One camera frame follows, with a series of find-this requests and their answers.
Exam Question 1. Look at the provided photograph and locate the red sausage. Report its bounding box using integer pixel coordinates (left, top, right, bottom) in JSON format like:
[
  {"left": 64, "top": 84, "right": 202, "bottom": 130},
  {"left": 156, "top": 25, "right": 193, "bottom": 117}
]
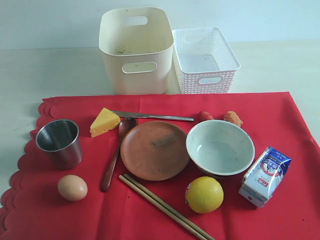
[{"left": 198, "top": 110, "right": 214, "bottom": 122}]

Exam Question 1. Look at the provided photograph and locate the orange fried nugget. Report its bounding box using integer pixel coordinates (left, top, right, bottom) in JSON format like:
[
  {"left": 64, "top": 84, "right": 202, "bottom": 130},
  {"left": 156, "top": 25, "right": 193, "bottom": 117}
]
[{"left": 223, "top": 111, "right": 243, "bottom": 127}]

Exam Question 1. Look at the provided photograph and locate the yellow lemon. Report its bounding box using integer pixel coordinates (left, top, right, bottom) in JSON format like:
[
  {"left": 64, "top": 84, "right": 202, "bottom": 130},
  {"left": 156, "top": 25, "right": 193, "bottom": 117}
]
[{"left": 185, "top": 176, "right": 224, "bottom": 214}]

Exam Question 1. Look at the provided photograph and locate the blue white milk carton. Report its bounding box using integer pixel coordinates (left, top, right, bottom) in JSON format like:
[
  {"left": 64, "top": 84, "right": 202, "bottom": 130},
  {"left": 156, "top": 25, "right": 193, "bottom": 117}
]
[{"left": 238, "top": 146, "right": 292, "bottom": 208}]

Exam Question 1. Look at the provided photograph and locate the brown wooden plate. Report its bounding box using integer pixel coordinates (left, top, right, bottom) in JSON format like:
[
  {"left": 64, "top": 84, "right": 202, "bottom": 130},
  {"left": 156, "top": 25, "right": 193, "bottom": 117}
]
[{"left": 120, "top": 120, "right": 190, "bottom": 181}]

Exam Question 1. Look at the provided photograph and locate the dark wooden spoon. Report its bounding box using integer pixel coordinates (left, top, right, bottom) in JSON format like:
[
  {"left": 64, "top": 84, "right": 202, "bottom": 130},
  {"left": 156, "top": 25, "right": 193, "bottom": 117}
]
[{"left": 101, "top": 117, "right": 137, "bottom": 193}]

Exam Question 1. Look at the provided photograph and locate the silver table knife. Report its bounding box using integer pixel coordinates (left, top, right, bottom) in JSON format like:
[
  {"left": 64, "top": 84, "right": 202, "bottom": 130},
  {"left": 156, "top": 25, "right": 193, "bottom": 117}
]
[{"left": 111, "top": 110, "right": 194, "bottom": 122}]

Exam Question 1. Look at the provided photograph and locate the upper wooden chopstick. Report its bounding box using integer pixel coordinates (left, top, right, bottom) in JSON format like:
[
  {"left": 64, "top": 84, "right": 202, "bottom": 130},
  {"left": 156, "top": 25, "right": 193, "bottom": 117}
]
[{"left": 123, "top": 173, "right": 214, "bottom": 240}]

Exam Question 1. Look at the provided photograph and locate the wooden chopstick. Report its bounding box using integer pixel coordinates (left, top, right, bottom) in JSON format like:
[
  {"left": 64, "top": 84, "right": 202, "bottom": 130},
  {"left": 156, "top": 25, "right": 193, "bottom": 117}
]
[
  {"left": 119, "top": 175, "right": 206, "bottom": 240},
  {"left": 123, "top": 173, "right": 214, "bottom": 240}
]

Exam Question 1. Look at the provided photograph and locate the white ceramic bowl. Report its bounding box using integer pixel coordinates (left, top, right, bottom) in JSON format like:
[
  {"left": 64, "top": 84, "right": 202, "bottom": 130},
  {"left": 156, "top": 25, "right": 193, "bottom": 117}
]
[{"left": 185, "top": 119, "right": 255, "bottom": 178}]

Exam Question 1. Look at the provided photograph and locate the lower wooden chopstick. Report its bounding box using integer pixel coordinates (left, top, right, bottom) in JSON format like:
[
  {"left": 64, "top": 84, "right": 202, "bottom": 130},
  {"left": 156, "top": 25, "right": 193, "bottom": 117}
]
[{"left": 119, "top": 175, "right": 206, "bottom": 240}]

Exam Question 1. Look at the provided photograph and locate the white woven plastic basket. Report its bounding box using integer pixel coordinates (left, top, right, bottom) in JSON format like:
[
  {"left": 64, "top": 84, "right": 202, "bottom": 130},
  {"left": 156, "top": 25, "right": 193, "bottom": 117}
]
[{"left": 172, "top": 27, "right": 241, "bottom": 94}]

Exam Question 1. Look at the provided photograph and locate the cream plastic tub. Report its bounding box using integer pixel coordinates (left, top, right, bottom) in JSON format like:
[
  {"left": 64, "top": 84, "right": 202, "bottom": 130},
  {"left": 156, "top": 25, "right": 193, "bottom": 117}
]
[{"left": 98, "top": 7, "right": 174, "bottom": 95}]

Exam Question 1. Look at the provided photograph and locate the red scalloped table cloth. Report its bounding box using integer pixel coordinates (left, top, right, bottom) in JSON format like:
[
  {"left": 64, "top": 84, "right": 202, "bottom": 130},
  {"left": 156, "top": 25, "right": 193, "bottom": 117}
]
[{"left": 0, "top": 92, "right": 320, "bottom": 240}]

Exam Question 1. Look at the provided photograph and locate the stainless steel cup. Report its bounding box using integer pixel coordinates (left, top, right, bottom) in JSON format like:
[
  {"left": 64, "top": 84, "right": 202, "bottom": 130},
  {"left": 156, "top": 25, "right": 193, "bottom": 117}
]
[{"left": 35, "top": 119, "right": 83, "bottom": 171}]

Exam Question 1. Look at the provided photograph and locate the brown egg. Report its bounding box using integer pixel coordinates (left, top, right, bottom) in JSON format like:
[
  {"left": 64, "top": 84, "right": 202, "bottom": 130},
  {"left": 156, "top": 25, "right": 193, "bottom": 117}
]
[{"left": 57, "top": 174, "right": 88, "bottom": 202}]

